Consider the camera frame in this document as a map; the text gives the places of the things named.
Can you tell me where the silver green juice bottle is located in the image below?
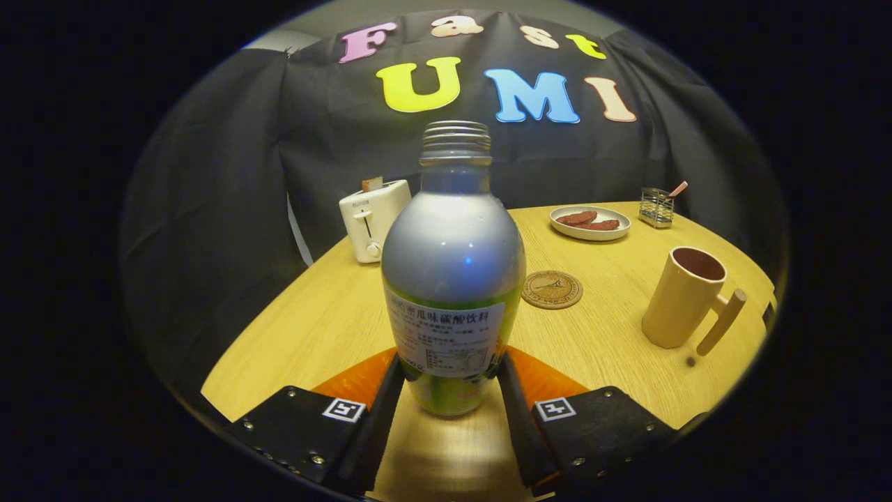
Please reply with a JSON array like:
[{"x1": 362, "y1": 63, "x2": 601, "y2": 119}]
[{"x1": 380, "y1": 121, "x2": 528, "y2": 418}]

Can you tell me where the round cork coaster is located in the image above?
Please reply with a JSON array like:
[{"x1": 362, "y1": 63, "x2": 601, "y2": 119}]
[{"x1": 521, "y1": 270, "x2": 584, "y2": 310}]

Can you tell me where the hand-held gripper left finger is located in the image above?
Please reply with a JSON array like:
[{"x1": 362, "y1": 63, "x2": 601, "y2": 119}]
[{"x1": 230, "y1": 349, "x2": 406, "y2": 497}]

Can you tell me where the white round plate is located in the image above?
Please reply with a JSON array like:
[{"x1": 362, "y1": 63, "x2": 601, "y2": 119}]
[{"x1": 549, "y1": 205, "x2": 632, "y2": 242}]

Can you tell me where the wooden table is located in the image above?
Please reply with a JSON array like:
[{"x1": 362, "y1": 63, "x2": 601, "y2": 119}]
[{"x1": 201, "y1": 201, "x2": 778, "y2": 502}]

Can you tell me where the beige cup with wooden handle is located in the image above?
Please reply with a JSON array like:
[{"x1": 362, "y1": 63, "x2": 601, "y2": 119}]
[{"x1": 641, "y1": 246, "x2": 748, "y2": 357}]

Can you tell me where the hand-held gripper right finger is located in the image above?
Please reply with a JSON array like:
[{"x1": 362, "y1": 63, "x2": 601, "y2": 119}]
[{"x1": 496, "y1": 347, "x2": 687, "y2": 497}]

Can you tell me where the white toaster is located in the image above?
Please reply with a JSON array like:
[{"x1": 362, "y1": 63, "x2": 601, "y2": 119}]
[{"x1": 339, "y1": 179, "x2": 413, "y2": 264}]

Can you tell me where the wire mesh holder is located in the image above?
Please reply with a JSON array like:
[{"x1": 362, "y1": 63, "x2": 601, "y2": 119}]
[{"x1": 638, "y1": 187, "x2": 675, "y2": 229}]

